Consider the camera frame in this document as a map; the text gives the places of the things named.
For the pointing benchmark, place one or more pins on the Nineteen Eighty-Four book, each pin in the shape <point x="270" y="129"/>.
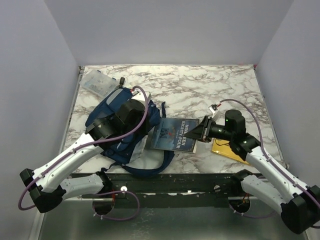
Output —
<point x="168" y="135"/>

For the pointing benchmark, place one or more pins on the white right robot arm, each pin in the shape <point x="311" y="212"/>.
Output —
<point x="297" y="203"/>

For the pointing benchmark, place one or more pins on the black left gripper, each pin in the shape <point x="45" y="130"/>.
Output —
<point x="144" y="130"/>

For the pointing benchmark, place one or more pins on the navy blue student backpack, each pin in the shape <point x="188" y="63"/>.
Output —
<point x="131" y="154"/>

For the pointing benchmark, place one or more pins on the black metal flashlight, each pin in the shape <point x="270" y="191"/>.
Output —
<point x="121" y="82"/>

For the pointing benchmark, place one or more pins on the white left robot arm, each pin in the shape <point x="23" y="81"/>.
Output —
<point x="49" y="184"/>

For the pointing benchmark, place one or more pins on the clear plastic organiser box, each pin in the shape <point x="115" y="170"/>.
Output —
<point x="98" y="83"/>

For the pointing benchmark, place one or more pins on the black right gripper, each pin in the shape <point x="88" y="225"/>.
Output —
<point x="203" y="131"/>

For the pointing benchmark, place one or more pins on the black mounting base plate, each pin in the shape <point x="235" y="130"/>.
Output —
<point x="177" y="190"/>

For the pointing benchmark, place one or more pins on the yellow notebook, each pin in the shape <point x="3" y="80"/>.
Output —
<point x="222" y="148"/>

